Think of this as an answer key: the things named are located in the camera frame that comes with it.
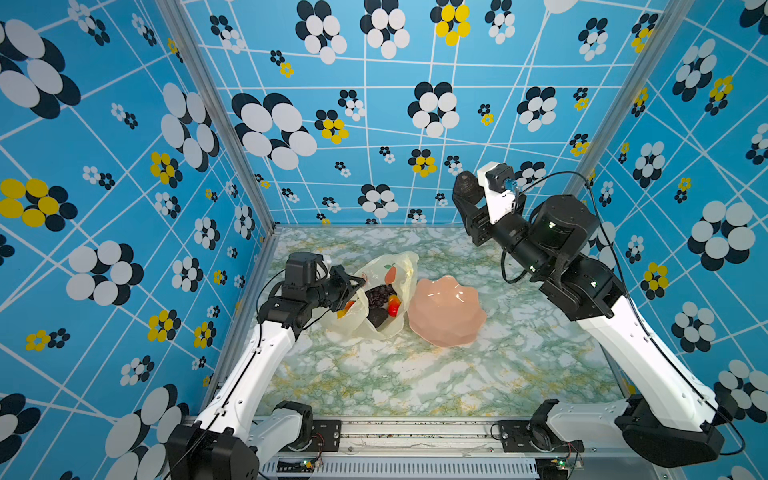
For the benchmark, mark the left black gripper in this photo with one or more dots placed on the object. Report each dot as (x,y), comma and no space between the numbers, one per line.
(346,289)

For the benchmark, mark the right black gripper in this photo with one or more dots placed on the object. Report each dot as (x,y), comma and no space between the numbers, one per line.
(477,220)

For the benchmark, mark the yellow red mango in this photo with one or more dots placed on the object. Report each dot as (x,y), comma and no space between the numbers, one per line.
(393,305)

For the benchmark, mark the cream printed plastic bag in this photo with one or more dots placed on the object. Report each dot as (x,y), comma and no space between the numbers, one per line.
(397,270)

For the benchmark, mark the pink scalloped fruit bowl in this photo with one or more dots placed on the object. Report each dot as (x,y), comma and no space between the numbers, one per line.
(445,313)

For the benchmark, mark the dark avocado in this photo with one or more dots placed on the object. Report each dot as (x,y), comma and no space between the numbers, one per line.
(377,316)
(467,190)

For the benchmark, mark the purple grape bunch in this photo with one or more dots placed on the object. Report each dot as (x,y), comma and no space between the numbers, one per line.
(378,296)

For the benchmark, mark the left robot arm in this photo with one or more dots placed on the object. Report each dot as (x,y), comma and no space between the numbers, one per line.
(224,441)

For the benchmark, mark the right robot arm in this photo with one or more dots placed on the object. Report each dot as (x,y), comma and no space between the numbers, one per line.
(672,420)

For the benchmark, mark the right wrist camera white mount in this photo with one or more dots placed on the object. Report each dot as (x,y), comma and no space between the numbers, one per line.
(499,184)

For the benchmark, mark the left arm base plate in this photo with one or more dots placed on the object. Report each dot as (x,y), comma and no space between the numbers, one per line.
(324,436)

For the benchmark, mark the aluminium front rail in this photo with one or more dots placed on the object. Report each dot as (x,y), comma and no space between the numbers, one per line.
(450,448)

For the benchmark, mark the right aluminium corner post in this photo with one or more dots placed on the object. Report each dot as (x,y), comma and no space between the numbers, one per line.
(670,21)

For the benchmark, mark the aluminium corner post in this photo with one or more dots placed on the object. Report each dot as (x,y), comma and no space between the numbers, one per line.
(180,28)
(670,21)

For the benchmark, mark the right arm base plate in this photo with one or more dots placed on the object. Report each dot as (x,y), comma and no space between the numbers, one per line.
(519,436)

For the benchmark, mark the left aluminium corner post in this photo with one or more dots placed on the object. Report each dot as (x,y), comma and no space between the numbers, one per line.
(180,28)

